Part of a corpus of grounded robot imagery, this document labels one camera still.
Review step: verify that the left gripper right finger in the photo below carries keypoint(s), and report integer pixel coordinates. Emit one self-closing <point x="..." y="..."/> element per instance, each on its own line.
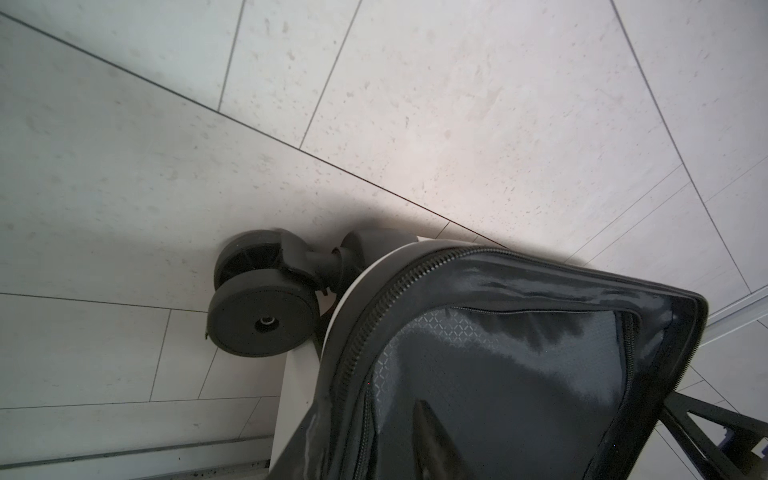
<point x="721" y="443"/>

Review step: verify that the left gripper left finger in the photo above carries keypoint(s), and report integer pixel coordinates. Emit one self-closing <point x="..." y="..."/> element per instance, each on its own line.
<point x="435" y="454"/>

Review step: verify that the black suitcase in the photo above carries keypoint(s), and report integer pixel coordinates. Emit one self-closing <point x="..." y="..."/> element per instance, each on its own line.
<point x="536" y="370"/>

